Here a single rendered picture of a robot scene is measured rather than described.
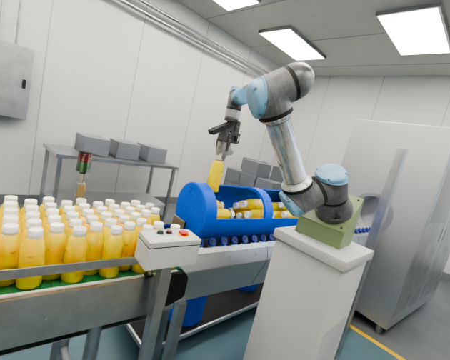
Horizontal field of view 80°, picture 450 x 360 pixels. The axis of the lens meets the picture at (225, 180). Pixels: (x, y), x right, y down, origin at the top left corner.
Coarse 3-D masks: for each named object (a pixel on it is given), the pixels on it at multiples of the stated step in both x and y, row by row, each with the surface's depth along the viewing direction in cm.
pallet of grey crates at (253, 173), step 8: (248, 160) 505; (256, 160) 558; (232, 168) 548; (248, 168) 504; (256, 168) 489; (264, 168) 499; (232, 176) 532; (240, 176) 517; (248, 176) 502; (256, 176) 491; (264, 176) 506; (272, 176) 513; (280, 176) 501; (224, 184) 546; (232, 184) 530; (240, 184) 516; (248, 184) 501; (256, 184) 488; (264, 184) 475; (272, 184) 463; (280, 184) 476
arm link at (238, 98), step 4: (240, 88) 117; (244, 88) 118; (232, 92) 127; (236, 92) 117; (240, 92) 117; (244, 92) 118; (232, 96) 122; (236, 96) 118; (240, 96) 118; (244, 96) 118; (232, 100) 124; (236, 100) 118; (240, 100) 118; (244, 100) 118; (236, 104) 124; (240, 104) 121; (244, 104) 122
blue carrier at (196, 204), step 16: (192, 192) 134; (208, 192) 128; (224, 192) 160; (240, 192) 167; (256, 192) 155; (272, 192) 182; (176, 208) 143; (192, 208) 132; (208, 208) 124; (224, 208) 166; (272, 208) 153; (192, 224) 130; (208, 224) 125; (224, 224) 131; (240, 224) 138; (256, 224) 146; (272, 224) 155; (288, 224) 164
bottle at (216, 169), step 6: (216, 162) 134; (222, 162) 135; (216, 168) 133; (222, 168) 135; (210, 174) 135; (216, 174) 134; (210, 180) 135; (216, 180) 134; (210, 186) 135; (216, 186) 135
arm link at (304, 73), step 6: (294, 66) 82; (300, 66) 82; (306, 66) 83; (300, 72) 81; (306, 72) 82; (312, 72) 84; (300, 78) 81; (306, 78) 82; (312, 78) 84; (300, 84) 82; (306, 84) 82; (312, 84) 85; (306, 90) 84; (300, 96) 85
